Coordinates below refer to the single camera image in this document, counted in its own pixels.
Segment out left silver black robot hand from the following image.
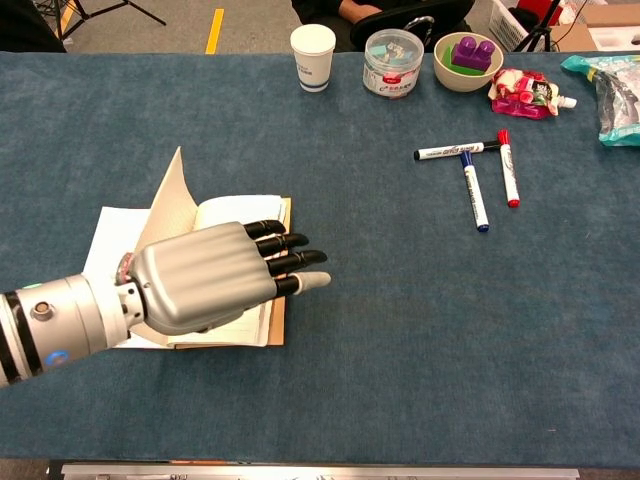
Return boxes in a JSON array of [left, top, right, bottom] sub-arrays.
[[117, 218, 333, 337]]

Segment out kraft cover spiral notebook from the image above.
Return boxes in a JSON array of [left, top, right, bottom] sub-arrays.
[[82, 146, 292, 350]]

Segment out blue felt table cloth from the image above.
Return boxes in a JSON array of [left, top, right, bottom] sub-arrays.
[[0, 51, 640, 469]]

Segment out white paper cup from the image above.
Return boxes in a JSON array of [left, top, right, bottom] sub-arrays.
[[289, 23, 337, 94]]

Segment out yellow floor tape strip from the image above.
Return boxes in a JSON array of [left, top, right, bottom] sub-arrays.
[[205, 8, 226, 55]]

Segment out black tripod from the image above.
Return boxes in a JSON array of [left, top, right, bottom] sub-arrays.
[[34, 0, 168, 44], [512, 0, 564, 54]]

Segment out black whiteboard marker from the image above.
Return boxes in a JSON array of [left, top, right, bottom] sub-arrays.
[[413, 140, 501, 162]]

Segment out clear plastic jar of clips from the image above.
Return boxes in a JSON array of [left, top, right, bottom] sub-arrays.
[[362, 28, 425, 99]]

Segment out blue whiteboard marker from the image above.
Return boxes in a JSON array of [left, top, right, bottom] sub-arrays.
[[458, 151, 491, 234]]

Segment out seated person in black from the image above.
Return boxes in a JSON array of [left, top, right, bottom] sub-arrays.
[[291, 0, 386, 26]]

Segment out standing person in black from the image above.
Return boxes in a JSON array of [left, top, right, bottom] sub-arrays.
[[0, 0, 67, 54]]

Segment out red whiteboard marker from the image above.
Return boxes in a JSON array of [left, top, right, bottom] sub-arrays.
[[496, 129, 522, 209]]

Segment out green toy brick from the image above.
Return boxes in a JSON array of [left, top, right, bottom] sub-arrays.
[[440, 45, 489, 77]]

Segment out beige bowl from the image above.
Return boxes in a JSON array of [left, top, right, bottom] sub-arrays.
[[432, 32, 505, 93]]

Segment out purple toy brick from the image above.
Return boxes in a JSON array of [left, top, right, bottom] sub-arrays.
[[452, 34, 497, 71]]

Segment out pink white snack pouch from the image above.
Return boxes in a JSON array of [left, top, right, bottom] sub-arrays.
[[487, 68, 579, 121]]

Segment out white plastic basket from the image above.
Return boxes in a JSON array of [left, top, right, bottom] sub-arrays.
[[487, 0, 531, 53]]

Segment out red bag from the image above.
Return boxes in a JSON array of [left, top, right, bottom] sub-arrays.
[[516, 0, 566, 26]]

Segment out cardboard box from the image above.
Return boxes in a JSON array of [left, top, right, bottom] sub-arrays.
[[549, 4, 640, 53]]

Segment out teal plastic bag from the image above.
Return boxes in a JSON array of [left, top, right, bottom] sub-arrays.
[[559, 53, 640, 148]]

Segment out aluminium table edge rail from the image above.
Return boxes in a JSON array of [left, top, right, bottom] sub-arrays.
[[60, 463, 581, 480]]

